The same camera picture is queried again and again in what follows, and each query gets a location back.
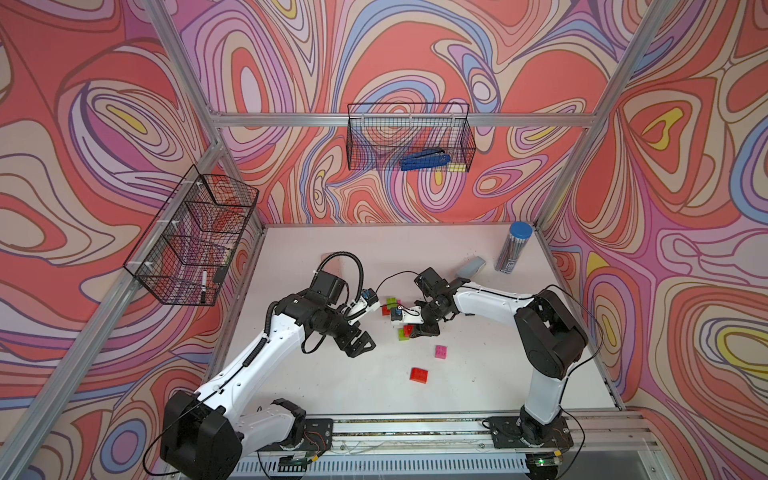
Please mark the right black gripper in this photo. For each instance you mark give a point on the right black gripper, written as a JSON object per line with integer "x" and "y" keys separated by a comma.
{"x": 424, "y": 330}

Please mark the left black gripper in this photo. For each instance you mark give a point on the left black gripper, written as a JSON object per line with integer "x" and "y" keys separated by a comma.
{"x": 358, "y": 346}

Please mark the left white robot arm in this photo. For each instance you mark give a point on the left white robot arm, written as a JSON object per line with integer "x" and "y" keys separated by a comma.
{"x": 240, "y": 384}

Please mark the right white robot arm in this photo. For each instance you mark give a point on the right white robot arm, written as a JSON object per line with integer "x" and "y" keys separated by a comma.
{"x": 553, "y": 340}

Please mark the magenta lego brick right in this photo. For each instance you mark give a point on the magenta lego brick right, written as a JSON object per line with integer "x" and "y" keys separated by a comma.
{"x": 441, "y": 351}

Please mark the red lego brick front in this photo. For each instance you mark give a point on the red lego brick front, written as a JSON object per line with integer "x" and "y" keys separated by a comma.
{"x": 419, "y": 375}

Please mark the grey small case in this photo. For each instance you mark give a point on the grey small case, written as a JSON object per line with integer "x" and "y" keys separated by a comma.
{"x": 471, "y": 268}

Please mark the blue capped clear cylinder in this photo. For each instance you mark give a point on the blue capped clear cylinder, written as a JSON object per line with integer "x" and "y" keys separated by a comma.
{"x": 518, "y": 235}

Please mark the black marker in basket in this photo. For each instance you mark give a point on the black marker in basket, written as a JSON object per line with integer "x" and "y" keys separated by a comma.
{"x": 203, "y": 289}

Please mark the blue object in basket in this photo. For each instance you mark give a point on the blue object in basket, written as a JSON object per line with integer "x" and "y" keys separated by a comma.
{"x": 426, "y": 159}

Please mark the black wire basket left wall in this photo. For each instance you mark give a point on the black wire basket left wall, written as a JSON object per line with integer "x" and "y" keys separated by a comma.
{"x": 200, "y": 226}

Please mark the black wire basket wall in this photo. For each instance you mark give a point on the black wire basket wall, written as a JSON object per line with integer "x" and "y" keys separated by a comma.
{"x": 379, "y": 134}
{"x": 200, "y": 226}

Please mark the black wire basket back wall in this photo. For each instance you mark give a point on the black wire basket back wall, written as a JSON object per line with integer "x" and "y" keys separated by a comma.
{"x": 379, "y": 134}

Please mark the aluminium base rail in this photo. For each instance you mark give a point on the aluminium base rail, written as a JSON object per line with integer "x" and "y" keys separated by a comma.
{"x": 467, "y": 445}

